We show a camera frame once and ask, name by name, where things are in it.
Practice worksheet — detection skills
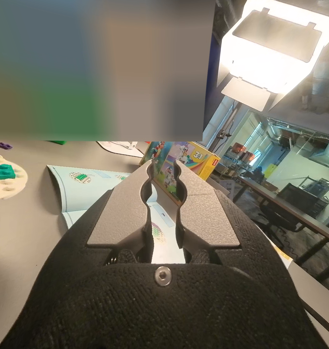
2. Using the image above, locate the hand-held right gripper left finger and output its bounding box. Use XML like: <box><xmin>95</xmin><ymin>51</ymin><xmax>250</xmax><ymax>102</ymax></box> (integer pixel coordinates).
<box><xmin>87</xmin><ymin>160</ymin><xmax>155</xmax><ymax>256</ymax></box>

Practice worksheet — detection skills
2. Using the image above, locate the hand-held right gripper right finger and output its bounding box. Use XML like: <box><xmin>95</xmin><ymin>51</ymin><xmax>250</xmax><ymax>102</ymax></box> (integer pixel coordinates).
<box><xmin>175</xmin><ymin>159</ymin><xmax>242</xmax><ymax>257</ymax></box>

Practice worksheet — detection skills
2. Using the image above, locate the teal lego brick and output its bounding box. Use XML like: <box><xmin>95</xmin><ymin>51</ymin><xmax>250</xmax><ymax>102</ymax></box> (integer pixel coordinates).
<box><xmin>0</xmin><ymin>164</ymin><xmax>16</xmax><ymax>180</ymax></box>

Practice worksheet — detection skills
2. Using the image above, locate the colourful lego set box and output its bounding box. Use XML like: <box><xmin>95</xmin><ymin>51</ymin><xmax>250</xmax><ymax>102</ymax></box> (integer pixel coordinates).
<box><xmin>139</xmin><ymin>141</ymin><xmax>221</xmax><ymax>207</ymax></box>

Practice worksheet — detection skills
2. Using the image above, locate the white paper sheet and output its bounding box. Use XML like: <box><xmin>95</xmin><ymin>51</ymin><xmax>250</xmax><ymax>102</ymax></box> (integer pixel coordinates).
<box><xmin>96</xmin><ymin>141</ymin><xmax>144</xmax><ymax>158</ymax></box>

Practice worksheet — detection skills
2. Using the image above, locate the black office chair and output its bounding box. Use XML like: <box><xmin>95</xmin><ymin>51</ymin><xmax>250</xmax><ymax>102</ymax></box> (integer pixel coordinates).
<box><xmin>252</xmin><ymin>201</ymin><xmax>305</xmax><ymax>233</ymax></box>

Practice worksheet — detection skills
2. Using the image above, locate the metal storage shelf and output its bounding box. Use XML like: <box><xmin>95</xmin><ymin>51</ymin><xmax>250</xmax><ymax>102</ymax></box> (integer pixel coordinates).
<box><xmin>227</xmin><ymin>142</ymin><xmax>257</xmax><ymax>167</ymax></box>

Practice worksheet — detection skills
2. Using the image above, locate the yellow white leaflet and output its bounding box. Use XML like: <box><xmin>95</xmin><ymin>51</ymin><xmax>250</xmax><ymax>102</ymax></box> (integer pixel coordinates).
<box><xmin>270</xmin><ymin>240</ymin><xmax>294</xmax><ymax>269</ymax></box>

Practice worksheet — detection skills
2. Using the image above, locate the long dark desk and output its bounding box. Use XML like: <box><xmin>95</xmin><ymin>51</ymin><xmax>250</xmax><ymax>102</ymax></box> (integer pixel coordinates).
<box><xmin>236</xmin><ymin>174</ymin><xmax>329</xmax><ymax>282</ymax></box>

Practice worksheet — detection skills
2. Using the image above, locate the black light stand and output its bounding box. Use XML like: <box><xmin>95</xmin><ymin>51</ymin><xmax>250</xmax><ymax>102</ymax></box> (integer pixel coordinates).
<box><xmin>208</xmin><ymin>100</ymin><xmax>242</xmax><ymax>154</ymax></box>

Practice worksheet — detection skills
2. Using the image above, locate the black computer monitor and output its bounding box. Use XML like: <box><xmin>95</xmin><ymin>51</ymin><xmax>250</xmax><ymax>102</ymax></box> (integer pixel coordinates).
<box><xmin>276</xmin><ymin>182</ymin><xmax>321</xmax><ymax>218</ymax></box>

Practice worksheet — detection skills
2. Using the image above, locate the bright studio light panel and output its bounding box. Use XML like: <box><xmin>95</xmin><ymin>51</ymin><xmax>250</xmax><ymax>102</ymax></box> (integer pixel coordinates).
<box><xmin>220</xmin><ymin>0</ymin><xmax>329</xmax><ymax>113</ymax></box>

